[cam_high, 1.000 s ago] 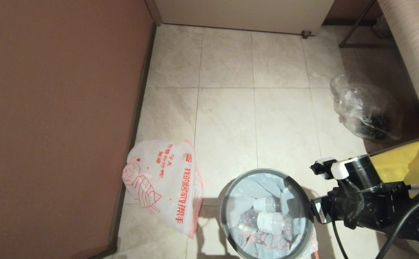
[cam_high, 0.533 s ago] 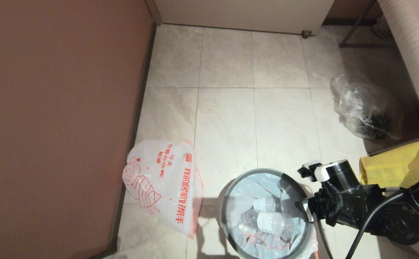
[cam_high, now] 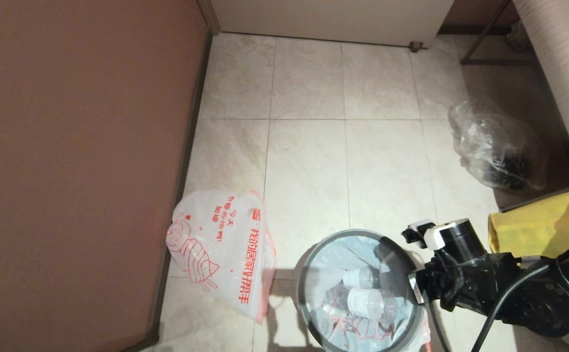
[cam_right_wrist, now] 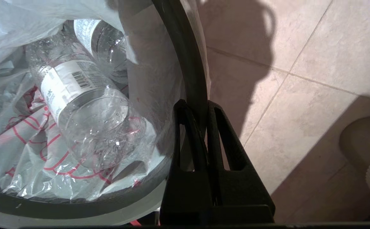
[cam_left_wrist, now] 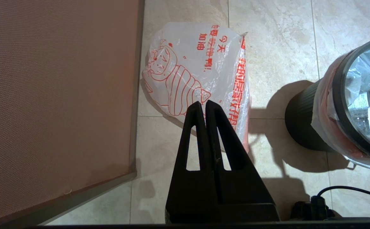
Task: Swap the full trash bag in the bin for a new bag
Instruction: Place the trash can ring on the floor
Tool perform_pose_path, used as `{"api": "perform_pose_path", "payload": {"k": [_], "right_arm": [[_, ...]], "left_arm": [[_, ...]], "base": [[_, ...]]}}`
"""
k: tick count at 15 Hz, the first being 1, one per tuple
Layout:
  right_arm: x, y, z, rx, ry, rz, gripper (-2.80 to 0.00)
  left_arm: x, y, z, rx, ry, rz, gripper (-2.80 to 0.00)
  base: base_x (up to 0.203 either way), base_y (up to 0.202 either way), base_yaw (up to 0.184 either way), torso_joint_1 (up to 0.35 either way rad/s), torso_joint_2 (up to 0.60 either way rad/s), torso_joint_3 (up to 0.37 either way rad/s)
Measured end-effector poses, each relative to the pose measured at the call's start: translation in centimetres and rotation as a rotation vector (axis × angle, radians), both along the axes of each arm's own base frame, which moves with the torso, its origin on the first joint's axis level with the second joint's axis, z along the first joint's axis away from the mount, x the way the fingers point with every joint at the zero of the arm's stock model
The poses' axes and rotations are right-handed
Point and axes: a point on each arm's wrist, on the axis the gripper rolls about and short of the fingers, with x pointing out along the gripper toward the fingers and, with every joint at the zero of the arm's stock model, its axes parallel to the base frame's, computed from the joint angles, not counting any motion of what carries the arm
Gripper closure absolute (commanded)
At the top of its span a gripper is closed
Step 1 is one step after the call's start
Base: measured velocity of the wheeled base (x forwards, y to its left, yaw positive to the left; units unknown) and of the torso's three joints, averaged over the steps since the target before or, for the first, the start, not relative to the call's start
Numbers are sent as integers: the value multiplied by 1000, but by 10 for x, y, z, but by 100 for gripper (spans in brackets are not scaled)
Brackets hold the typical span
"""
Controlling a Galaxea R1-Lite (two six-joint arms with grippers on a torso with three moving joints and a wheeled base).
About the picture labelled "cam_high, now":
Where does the grey trash can ring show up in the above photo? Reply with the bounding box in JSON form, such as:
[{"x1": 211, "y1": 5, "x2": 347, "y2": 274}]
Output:
[{"x1": 297, "y1": 229, "x2": 424, "y2": 352}]

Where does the white red-printed plastic bag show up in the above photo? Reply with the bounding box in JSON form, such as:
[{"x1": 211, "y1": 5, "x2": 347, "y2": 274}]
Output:
[
  {"x1": 166, "y1": 190, "x2": 276, "y2": 324},
  {"x1": 309, "y1": 236, "x2": 432, "y2": 352}
]

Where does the yellow fabric bag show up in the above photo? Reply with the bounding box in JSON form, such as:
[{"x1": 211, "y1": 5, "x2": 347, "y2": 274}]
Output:
[{"x1": 488, "y1": 188, "x2": 569, "y2": 260}]

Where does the grey round trash bin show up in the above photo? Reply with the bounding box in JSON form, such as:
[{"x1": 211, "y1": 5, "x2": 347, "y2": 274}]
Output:
[{"x1": 294, "y1": 243, "x2": 325, "y2": 352}]

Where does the clear bag with dark contents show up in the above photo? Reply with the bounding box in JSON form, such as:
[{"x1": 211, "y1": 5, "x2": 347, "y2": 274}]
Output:
[{"x1": 448, "y1": 100, "x2": 547, "y2": 191}]

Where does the large clear labelled plastic bottle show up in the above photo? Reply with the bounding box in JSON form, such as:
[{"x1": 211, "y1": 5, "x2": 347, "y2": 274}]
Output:
[{"x1": 348, "y1": 287, "x2": 388, "y2": 318}]

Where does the small clear plastic bottle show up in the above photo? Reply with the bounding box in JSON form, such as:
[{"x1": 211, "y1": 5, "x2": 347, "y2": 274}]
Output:
[{"x1": 342, "y1": 266, "x2": 380, "y2": 289}]

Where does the beige striped upholstered seat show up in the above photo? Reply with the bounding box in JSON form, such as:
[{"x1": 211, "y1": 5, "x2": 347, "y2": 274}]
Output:
[{"x1": 512, "y1": 0, "x2": 569, "y2": 177}]

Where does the small woven basket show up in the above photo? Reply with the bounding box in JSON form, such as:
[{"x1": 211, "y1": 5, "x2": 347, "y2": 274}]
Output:
[{"x1": 505, "y1": 22, "x2": 529, "y2": 52}]

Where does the white door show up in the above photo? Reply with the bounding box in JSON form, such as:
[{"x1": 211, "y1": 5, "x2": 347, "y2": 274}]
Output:
[{"x1": 210, "y1": 0, "x2": 455, "y2": 48}]

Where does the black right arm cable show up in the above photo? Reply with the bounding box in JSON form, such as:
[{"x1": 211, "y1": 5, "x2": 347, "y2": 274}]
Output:
[{"x1": 429, "y1": 264, "x2": 554, "y2": 352}]

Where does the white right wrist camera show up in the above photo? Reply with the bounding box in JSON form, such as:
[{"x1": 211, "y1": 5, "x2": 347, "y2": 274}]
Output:
[{"x1": 402, "y1": 219, "x2": 456, "y2": 251}]

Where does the dark furniture frame bar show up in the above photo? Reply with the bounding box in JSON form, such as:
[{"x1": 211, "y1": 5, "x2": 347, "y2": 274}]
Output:
[{"x1": 500, "y1": 178, "x2": 569, "y2": 213}]

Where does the dark metal furniture frame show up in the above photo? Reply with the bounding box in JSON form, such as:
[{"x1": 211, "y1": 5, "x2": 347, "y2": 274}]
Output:
[{"x1": 460, "y1": 0, "x2": 534, "y2": 66}]

